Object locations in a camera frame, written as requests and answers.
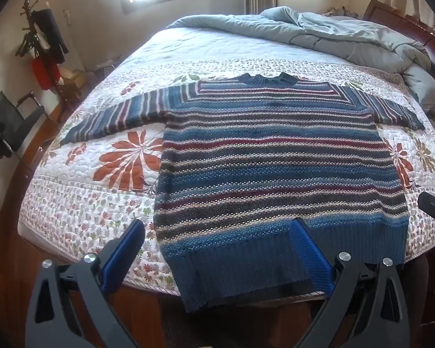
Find black hanging garment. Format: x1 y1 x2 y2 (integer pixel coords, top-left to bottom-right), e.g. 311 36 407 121
34 8 70 64

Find wooden coat rack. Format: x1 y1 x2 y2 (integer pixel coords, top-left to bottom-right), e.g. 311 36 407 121
16 0 82 124

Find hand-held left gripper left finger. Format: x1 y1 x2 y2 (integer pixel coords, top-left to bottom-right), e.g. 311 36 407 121
25 219 146 348

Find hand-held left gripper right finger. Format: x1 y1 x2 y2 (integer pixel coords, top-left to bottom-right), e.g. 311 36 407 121
289 218 410 348

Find striped knit sweater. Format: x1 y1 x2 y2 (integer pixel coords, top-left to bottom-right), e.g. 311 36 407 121
60 72 425 314

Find floral quilted bedspread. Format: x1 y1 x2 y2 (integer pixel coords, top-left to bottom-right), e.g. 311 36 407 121
17 25 435 296

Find grey-blue comforter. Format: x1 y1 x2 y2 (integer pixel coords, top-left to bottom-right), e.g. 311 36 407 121
165 6 435 131

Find dark wooden headboard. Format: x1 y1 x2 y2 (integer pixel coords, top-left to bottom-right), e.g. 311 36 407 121
362 0 435 80

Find black chair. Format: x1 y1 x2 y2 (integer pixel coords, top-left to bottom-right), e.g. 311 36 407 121
0 90 46 160

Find patterned pillow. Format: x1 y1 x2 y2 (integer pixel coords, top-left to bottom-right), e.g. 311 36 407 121
322 5 359 19

